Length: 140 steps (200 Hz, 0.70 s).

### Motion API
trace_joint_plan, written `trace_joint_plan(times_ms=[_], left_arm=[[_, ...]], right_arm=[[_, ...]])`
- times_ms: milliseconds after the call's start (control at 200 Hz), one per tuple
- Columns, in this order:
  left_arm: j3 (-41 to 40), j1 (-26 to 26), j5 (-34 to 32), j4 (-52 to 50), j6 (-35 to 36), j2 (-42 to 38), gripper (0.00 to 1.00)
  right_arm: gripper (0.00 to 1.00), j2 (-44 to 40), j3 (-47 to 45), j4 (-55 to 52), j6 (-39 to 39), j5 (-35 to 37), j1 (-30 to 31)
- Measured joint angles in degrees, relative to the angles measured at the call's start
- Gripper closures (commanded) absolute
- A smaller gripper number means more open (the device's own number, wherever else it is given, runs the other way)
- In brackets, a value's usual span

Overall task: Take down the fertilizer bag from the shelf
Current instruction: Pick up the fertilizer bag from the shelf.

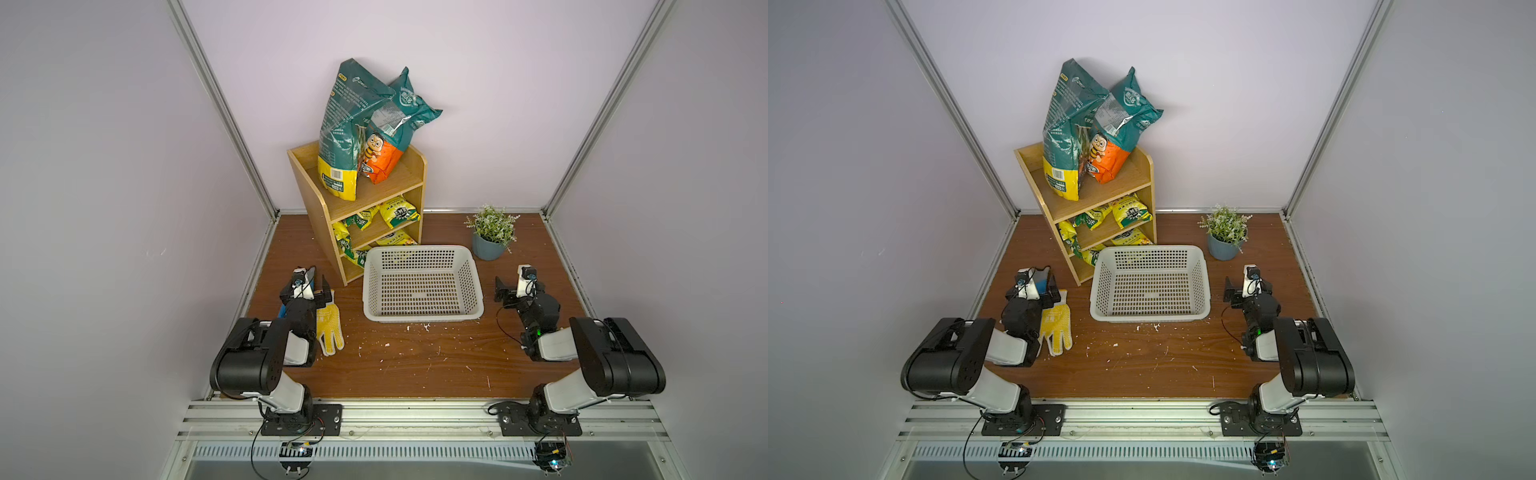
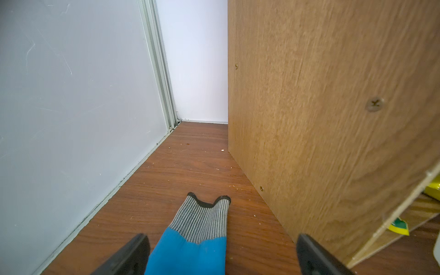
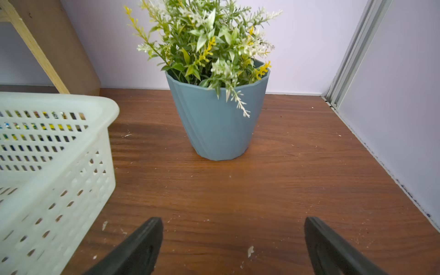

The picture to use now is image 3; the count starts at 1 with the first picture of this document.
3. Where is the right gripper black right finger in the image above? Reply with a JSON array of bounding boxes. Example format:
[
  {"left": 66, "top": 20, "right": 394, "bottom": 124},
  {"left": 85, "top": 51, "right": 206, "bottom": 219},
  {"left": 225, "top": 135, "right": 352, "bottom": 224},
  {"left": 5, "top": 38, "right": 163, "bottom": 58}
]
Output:
[{"left": 304, "top": 217, "right": 386, "bottom": 275}]

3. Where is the white plastic basket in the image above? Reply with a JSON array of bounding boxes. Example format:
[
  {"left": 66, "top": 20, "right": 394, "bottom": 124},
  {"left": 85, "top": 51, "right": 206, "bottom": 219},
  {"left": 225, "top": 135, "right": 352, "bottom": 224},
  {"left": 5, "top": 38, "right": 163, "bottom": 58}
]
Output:
[{"left": 1, "top": 92, "right": 119, "bottom": 275}]

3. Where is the wooden shelf unit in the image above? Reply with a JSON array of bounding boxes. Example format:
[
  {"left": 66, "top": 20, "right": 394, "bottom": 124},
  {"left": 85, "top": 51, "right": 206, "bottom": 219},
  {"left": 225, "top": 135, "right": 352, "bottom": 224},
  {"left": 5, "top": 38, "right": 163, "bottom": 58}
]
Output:
[{"left": 1, "top": 1, "right": 101, "bottom": 96}]

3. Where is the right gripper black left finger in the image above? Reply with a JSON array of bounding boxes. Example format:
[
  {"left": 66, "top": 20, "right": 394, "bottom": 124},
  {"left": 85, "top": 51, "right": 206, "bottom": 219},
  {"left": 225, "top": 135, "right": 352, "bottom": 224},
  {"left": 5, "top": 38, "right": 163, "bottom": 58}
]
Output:
[{"left": 85, "top": 217, "right": 163, "bottom": 275}]

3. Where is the blue-grey plastic flower pot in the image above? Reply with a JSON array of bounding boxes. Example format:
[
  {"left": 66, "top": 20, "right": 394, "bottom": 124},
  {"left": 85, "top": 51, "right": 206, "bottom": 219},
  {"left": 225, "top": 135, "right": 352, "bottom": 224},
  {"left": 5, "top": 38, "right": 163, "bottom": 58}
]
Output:
[{"left": 166, "top": 73, "right": 270, "bottom": 161}]

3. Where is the artificial green plant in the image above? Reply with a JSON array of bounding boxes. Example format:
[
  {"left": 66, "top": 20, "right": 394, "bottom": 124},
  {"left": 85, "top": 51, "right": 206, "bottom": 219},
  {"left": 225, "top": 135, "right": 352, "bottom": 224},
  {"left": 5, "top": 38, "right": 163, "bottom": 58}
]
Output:
[{"left": 124, "top": 0, "right": 280, "bottom": 118}]

